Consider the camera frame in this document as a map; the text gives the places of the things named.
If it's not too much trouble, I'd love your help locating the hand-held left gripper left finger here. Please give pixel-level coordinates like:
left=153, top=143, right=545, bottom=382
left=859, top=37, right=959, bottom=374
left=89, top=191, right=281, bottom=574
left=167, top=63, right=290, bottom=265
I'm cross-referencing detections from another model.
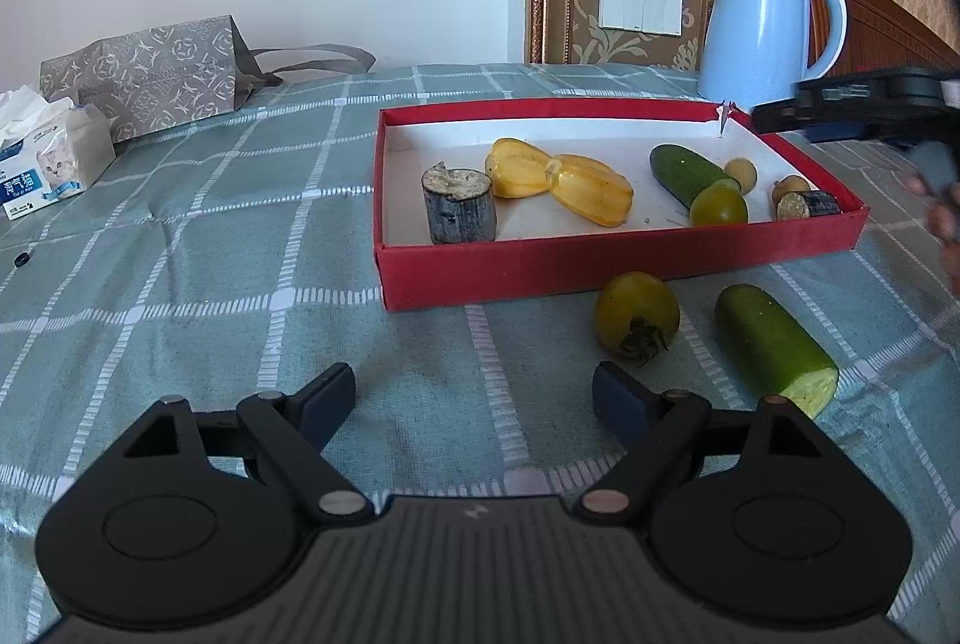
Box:
left=120, top=363, right=376, bottom=525

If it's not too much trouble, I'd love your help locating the light blue electric kettle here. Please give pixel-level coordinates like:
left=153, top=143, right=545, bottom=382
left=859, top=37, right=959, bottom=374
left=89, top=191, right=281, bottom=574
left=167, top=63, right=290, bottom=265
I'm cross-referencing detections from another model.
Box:
left=697, top=0, right=848, bottom=105

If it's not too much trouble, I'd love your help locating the cut green cucumber piece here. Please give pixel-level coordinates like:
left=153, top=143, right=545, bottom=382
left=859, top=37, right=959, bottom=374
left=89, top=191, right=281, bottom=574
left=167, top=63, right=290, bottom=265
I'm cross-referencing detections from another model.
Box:
left=714, top=284, right=839, bottom=420

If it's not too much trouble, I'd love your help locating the white wall switch panel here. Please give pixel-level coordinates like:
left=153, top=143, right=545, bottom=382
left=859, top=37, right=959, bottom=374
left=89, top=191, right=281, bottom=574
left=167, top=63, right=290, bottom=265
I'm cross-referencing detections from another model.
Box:
left=600, top=0, right=685, bottom=34

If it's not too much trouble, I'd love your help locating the whole green cucumber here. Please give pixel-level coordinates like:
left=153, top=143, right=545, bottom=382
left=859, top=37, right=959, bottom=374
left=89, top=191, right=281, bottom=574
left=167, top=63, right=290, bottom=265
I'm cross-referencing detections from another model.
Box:
left=649, top=143, right=743, bottom=211

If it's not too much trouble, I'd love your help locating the large dark sugarcane piece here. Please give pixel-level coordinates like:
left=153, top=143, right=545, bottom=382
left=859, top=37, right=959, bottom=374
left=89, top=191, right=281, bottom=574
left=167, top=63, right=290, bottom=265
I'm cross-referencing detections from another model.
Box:
left=421, top=161, right=497, bottom=246

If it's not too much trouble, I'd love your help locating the tissue pack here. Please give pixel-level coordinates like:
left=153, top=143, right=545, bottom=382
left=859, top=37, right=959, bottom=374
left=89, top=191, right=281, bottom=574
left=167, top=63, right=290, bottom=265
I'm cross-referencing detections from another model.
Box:
left=0, top=86, right=117, bottom=221

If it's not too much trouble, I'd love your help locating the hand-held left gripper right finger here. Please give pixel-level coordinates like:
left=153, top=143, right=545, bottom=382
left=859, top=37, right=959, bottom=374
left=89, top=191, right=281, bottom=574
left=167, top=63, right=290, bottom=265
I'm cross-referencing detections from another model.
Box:
left=577, top=360, right=837, bottom=525

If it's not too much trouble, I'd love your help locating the grey patterned gift bag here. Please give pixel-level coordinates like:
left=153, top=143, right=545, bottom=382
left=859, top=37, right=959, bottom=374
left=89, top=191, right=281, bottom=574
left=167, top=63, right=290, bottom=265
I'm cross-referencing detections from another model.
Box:
left=39, top=16, right=376, bottom=144

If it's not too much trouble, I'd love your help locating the wooden headboard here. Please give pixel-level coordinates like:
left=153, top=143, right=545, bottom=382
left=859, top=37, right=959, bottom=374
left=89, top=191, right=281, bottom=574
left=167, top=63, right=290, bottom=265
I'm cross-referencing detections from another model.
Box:
left=782, top=0, right=960, bottom=79

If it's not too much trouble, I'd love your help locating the green checked tablecloth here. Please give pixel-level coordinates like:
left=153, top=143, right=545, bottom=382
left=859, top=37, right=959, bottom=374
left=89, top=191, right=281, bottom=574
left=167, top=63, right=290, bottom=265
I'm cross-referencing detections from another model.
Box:
left=0, top=62, right=960, bottom=644

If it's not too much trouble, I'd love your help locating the green tomato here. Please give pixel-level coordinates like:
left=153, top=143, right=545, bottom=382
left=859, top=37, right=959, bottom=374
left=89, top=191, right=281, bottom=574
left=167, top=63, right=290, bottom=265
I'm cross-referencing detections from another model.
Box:
left=595, top=271, right=682, bottom=366
left=688, top=185, right=749, bottom=227

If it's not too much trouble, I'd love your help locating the person's right hand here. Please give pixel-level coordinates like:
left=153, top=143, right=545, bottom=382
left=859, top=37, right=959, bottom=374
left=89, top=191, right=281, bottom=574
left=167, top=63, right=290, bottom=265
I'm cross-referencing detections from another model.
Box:
left=904, top=171, right=960, bottom=296

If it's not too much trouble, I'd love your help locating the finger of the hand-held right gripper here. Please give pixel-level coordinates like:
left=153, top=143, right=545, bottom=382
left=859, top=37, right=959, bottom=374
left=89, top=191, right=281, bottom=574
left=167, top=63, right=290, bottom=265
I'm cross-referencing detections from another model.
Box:
left=752, top=98, right=809, bottom=133

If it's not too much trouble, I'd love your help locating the yellow fruit piece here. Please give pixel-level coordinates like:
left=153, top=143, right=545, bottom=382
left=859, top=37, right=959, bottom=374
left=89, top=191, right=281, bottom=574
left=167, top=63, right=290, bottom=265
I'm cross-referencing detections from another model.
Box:
left=545, top=154, right=635, bottom=229
left=485, top=139, right=560, bottom=199

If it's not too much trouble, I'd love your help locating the small dark sugarcane piece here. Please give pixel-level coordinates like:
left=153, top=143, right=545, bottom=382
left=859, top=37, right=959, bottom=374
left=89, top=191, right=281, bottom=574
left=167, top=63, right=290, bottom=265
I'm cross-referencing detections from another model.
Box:
left=776, top=190, right=843, bottom=221

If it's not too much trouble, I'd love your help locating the red shallow cardboard box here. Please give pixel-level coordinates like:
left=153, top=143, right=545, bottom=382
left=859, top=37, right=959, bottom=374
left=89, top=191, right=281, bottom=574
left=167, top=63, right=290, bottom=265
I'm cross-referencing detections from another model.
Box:
left=375, top=98, right=869, bottom=313

